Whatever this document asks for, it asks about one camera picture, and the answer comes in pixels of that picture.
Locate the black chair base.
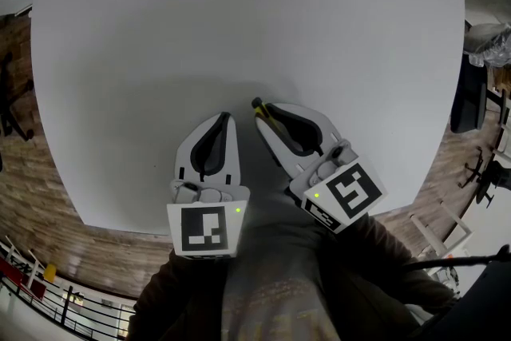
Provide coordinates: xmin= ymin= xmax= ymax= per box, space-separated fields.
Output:
xmin=456 ymin=146 xmax=511 ymax=209

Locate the clear plastic bag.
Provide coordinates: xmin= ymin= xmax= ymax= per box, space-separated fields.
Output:
xmin=462 ymin=21 xmax=511 ymax=69

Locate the black bag with strap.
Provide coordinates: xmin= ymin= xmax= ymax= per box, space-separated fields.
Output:
xmin=402 ymin=245 xmax=511 ymax=341

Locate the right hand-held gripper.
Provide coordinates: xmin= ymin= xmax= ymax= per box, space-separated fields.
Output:
xmin=254 ymin=102 xmax=389 ymax=236

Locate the person's right forearm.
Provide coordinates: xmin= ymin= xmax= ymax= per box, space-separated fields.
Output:
xmin=319 ymin=213 xmax=457 ymax=332

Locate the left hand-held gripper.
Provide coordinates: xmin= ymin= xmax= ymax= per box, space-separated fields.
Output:
xmin=165 ymin=112 xmax=252 ymax=260

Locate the person's torso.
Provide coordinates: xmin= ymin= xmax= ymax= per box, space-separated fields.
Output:
xmin=219 ymin=223 xmax=333 ymax=341

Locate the small yellow sign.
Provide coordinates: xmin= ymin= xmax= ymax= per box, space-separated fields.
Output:
xmin=42 ymin=262 xmax=58 ymax=284

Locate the red panel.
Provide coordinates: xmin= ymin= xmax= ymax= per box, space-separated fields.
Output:
xmin=0 ymin=256 xmax=47 ymax=300

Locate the white metal frame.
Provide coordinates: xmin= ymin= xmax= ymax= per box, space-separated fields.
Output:
xmin=408 ymin=198 xmax=474 ymax=258

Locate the black railing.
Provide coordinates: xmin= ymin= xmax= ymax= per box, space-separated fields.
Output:
xmin=0 ymin=274 xmax=135 ymax=341

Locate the person's left forearm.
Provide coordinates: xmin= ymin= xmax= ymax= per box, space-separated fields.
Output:
xmin=127 ymin=247 xmax=233 ymax=341

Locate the black office chair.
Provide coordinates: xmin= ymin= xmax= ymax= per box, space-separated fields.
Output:
xmin=450 ymin=53 xmax=509 ymax=135
xmin=0 ymin=50 xmax=38 ymax=143

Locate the yellow black pen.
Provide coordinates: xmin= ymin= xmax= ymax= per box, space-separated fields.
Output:
xmin=251 ymin=97 xmax=292 ymax=149

